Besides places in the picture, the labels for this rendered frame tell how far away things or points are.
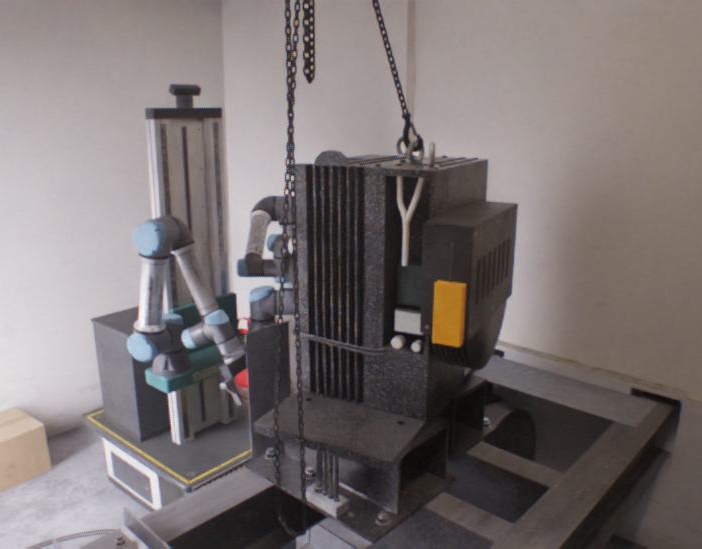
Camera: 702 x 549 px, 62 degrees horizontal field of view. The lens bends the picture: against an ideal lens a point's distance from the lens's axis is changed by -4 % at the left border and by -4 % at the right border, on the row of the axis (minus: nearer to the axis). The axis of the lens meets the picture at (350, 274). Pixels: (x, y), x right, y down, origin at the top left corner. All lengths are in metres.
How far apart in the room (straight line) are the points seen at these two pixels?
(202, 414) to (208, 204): 0.98
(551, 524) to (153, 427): 1.83
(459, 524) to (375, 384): 0.46
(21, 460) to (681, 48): 3.41
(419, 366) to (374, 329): 0.17
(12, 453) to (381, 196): 2.37
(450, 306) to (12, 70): 2.60
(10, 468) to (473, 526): 2.35
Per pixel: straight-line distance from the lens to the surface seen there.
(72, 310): 3.67
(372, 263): 1.70
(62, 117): 3.54
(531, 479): 2.04
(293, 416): 1.81
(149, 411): 2.93
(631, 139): 2.56
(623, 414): 2.52
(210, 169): 2.67
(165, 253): 2.23
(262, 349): 2.08
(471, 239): 1.50
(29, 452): 3.44
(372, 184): 1.66
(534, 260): 2.76
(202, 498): 1.93
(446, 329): 1.54
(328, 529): 2.81
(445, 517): 1.83
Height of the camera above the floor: 1.75
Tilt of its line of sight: 15 degrees down
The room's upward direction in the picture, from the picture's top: straight up
